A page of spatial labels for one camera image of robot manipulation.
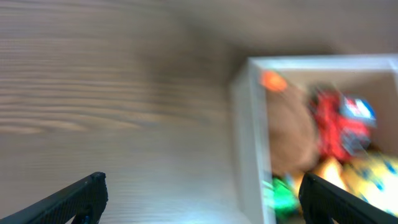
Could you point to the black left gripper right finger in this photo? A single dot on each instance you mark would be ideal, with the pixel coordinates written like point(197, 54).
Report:
point(324, 203)

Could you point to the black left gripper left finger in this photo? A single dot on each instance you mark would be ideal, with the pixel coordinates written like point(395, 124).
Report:
point(82, 202)

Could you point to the orange rubber duck toy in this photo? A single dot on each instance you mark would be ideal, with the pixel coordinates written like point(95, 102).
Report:
point(330, 169)

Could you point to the green round wheel toy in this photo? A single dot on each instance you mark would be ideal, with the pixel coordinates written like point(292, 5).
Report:
point(283, 201)

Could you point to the yellow letter ball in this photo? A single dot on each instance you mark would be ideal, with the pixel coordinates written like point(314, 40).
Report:
point(373, 178)

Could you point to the brown plush toy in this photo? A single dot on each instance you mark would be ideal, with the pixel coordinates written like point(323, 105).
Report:
point(293, 139)

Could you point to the red toy fire truck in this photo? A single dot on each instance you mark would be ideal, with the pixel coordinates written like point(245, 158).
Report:
point(343, 123)

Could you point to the white cardboard box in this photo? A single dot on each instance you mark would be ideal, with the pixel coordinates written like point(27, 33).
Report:
point(373, 77)

